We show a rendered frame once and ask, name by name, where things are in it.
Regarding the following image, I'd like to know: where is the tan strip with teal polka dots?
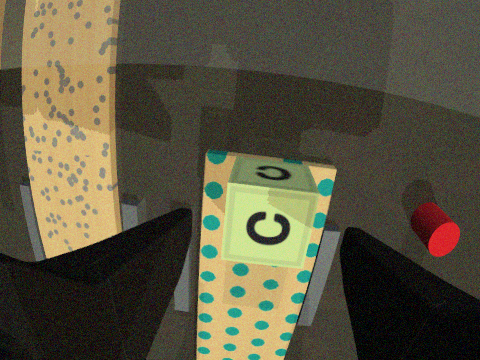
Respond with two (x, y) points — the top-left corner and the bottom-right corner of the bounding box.
(196, 149), (336, 360)

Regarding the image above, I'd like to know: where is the red cylinder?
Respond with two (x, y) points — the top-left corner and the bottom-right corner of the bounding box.
(411, 203), (460, 257)

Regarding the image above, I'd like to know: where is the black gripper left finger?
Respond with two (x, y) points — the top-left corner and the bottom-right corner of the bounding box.
(0, 208), (192, 360)

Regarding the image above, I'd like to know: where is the light green letter cube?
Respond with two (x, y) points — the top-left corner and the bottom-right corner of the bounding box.
(221, 156), (320, 268)

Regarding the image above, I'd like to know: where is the tan speckled strip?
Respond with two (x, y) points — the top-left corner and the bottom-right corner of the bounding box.
(21, 63), (123, 259)

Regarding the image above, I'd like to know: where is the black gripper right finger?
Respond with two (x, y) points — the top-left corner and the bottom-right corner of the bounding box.
(340, 227), (480, 360)

